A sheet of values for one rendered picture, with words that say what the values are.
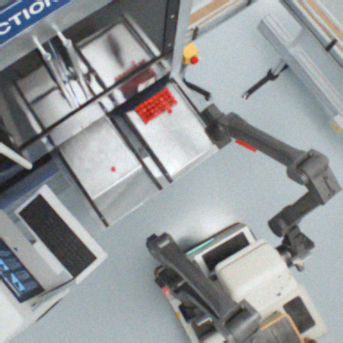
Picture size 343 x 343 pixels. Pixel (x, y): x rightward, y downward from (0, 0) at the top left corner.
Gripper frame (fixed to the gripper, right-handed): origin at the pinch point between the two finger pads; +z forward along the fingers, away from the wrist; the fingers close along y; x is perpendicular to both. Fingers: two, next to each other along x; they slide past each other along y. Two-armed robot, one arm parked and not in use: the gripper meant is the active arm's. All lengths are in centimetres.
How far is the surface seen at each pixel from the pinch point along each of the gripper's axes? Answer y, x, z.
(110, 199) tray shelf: 5, 49, 21
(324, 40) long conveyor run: 11, -81, 18
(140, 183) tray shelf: 3.7, 33.5, 20.9
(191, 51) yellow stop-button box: 38.7, -16.9, 7.1
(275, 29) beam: 38, -85, 56
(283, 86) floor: 12, -93, 110
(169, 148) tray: 9.7, 14.2, 21.0
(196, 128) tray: 10.8, -1.4, 21.2
